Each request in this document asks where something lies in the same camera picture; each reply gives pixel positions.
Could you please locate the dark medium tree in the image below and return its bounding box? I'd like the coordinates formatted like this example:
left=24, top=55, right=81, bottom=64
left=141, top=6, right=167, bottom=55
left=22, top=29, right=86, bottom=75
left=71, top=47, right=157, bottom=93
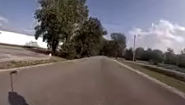
left=100, top=31, right=129, bottom=59

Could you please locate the grey-brown asphalt path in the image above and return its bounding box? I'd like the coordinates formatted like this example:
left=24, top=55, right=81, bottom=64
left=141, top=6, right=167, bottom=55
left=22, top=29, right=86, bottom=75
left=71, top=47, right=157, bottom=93
left=0, top=43, right=185, bottom=105

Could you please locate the large leafy green tree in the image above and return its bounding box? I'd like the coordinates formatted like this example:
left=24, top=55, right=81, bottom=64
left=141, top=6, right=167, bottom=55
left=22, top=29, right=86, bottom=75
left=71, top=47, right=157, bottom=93
left=29, top=0, right=112, bottom=64

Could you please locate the distant row of trees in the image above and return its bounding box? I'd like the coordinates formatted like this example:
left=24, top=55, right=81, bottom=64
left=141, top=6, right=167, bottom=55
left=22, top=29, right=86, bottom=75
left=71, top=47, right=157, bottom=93
left=123, top=39, right=185, bottom=69

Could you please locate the pale paved lot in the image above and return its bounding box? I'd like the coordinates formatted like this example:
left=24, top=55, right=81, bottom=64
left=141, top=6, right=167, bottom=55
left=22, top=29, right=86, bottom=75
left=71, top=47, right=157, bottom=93
left=0, top=44, right=52, bottom=73

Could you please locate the long white building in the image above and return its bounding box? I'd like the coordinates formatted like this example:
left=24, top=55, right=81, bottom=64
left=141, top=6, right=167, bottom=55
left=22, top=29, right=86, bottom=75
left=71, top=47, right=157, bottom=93
left=0, top=29, right=50, bottom=50

